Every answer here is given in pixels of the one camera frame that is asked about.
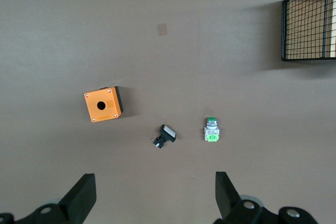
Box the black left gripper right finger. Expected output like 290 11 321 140
214 171 320 224

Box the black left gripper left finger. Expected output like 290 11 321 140
0 173 97 224

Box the black square white-faced push button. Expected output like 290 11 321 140
151 124 177 149

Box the translucent tape patch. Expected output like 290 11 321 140
156 23 168 37

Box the wooden tray with black sides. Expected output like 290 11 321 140
281 0 336 62

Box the green push button switch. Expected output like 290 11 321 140
204 116 220 143

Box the orange button enclosure box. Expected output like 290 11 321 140
83 86 124 123

